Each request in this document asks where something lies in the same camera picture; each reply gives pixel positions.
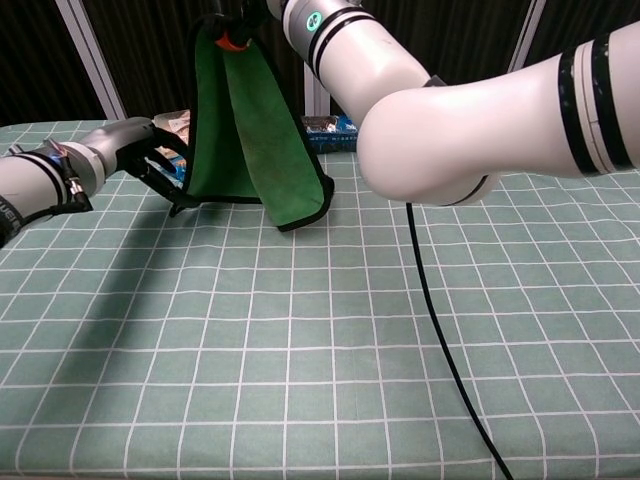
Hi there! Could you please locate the grey and green towel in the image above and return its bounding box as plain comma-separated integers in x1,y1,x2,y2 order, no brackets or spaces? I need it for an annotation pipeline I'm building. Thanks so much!
182,13,336,233

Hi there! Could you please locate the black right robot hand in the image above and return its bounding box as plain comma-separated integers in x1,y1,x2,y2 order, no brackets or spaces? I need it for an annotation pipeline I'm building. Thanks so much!
211,0,270,53

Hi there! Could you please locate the long blue cookie box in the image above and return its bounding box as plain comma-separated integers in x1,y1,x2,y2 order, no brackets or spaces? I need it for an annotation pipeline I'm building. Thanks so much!
299,113,362,154

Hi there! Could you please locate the white metal frame post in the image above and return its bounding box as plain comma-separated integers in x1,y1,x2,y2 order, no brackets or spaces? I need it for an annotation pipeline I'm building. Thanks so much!
302,62,332,118
506,0,547,74
54,0,127,121

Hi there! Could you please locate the green checked tablecloth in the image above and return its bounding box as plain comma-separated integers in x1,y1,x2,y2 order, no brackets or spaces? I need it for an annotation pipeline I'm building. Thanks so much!
0,118,640,480

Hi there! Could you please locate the small blue snack packet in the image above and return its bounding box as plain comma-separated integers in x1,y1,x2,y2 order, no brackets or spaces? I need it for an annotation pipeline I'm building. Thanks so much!
157,153,190,183

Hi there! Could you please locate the long black cable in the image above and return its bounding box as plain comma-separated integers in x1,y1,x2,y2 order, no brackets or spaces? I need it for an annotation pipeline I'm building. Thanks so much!
405,201,515,480

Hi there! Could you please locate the clear bag of yellow snacks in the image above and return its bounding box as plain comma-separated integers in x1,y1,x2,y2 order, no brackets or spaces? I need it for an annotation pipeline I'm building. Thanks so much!
152,109,194,147

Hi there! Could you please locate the short black wrist cable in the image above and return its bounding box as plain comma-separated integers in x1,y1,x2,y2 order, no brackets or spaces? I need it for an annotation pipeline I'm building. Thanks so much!
8,141,95,227

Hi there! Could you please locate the dark pleated curtain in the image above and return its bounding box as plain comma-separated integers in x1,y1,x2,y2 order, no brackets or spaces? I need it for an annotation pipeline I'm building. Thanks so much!
0,0,640,129

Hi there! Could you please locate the grey black left robot hand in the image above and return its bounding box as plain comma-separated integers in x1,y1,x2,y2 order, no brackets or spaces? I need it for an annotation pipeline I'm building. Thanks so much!
82,116,202,218

